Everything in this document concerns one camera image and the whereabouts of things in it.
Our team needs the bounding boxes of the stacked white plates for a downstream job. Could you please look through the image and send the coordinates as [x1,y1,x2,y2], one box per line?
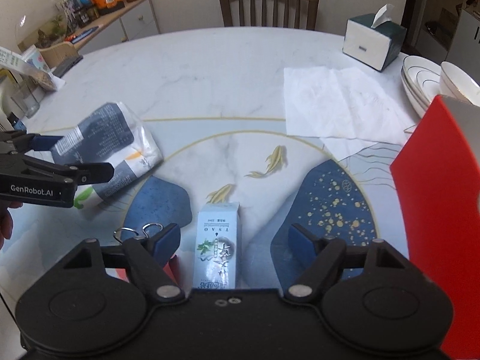
[401,55,441,118]

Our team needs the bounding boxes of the light blue tea box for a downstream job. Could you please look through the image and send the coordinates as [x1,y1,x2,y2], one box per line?
[193,202,241,290]

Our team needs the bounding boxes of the green tissue box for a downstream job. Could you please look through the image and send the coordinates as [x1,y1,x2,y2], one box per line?
[343,3,407,72]

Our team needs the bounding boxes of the white paper napkin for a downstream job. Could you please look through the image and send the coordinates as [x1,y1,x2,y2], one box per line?
[283,67,416,160]

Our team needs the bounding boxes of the white green tube box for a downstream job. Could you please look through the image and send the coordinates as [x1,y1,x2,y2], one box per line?
[0,47,66,91]

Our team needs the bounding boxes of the glass jar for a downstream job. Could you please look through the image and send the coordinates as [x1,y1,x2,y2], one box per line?
[10,82,40,119]

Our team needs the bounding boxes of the person's left hand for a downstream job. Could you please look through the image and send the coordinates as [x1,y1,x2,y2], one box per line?
[0,201,23,249]

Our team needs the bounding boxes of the red white cardboard box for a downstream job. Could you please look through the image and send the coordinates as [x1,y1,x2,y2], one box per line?
[391,95,479,359]

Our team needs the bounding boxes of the white ceramic bowl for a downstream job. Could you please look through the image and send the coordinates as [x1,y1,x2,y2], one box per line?
[439,61,480,107]

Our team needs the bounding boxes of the blue white snack packet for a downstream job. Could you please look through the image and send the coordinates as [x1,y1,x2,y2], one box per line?
[50,102,163,210]

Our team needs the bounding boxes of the white sideboard cabinet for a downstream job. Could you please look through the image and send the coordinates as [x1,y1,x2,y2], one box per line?
[16,0,161,59]

